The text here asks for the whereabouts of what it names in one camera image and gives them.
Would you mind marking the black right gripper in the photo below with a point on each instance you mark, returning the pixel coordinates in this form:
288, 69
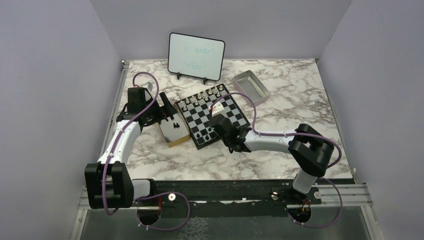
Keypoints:
223, 116

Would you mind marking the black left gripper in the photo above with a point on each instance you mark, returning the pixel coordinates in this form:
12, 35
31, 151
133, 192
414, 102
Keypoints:
163, 112

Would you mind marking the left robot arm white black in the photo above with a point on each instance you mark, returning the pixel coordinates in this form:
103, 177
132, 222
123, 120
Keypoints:
108, 182

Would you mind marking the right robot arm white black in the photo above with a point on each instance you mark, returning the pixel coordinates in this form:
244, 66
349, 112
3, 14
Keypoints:
310, 150

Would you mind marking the row of white chess pieces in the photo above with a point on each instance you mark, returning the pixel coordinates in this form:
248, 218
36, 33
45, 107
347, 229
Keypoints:
203, 99

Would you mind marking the gold metal tin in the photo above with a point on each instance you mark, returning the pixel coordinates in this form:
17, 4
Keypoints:
174, 137

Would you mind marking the silver pink metal tin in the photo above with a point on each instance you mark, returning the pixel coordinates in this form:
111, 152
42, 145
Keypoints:
249, 84

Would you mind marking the small whiteboard on stand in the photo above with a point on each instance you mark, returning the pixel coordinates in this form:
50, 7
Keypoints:
195, 56

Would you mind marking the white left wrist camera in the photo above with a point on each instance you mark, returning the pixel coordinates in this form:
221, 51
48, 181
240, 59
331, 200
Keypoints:
148, 86

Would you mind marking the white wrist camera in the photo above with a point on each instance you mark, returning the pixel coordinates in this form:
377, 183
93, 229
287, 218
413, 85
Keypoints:
148, 86
217, 109

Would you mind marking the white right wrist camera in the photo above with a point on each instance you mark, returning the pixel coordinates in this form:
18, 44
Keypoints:
217, 109

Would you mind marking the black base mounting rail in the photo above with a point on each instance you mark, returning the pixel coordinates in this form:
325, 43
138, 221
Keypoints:
166, 198

